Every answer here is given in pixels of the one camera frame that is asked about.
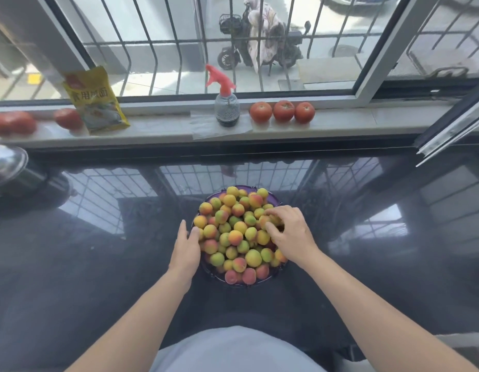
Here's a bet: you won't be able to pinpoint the person's right hand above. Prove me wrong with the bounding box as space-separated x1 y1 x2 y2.
262 205 322 270

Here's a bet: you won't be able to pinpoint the person's left hand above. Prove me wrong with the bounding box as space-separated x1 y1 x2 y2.
168 220 202 285

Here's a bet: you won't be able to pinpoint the purple plastic basket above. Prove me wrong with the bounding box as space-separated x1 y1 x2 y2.
191 185 288 288

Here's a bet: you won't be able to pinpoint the person's right forearm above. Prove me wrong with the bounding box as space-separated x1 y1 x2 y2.
298 250 479 372

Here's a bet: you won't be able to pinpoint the person's left forearm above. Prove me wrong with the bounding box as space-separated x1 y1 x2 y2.
65 269 194 372

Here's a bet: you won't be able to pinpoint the pile of apricots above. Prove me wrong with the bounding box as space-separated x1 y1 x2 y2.
193 186 288 286

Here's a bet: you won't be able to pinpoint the white paper sheet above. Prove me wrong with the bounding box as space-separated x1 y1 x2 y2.
190 111 254 141

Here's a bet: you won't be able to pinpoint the grey shirt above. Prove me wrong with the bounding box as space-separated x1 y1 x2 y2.
150 326 329 372

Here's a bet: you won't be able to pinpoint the spray bottle with red trigger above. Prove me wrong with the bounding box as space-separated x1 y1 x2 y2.
205 64 240 127

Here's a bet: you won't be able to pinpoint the black cooking pot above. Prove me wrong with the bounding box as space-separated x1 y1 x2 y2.
0 166 72 203

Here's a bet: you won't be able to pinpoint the yellow food packet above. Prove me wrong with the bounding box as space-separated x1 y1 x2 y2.
62 66 131 135

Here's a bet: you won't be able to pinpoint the black electric scooter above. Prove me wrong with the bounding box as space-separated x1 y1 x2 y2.
217 2 312 76

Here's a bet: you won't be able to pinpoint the steel pot lid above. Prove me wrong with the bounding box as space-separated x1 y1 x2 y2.
0 145 29 189

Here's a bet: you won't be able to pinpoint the metal window security bars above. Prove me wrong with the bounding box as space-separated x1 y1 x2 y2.
50 0 479 96

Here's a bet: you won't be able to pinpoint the round manhole cover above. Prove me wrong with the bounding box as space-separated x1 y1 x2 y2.
332 45 362 59

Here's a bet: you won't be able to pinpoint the light patterned scooter cover cloth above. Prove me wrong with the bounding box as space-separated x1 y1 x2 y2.
244 0 286 74

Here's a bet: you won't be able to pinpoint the open sliding window sash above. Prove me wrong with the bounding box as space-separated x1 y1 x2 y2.
413 78 479 168

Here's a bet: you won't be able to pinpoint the white window frame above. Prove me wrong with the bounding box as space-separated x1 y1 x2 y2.
34 0 443 110

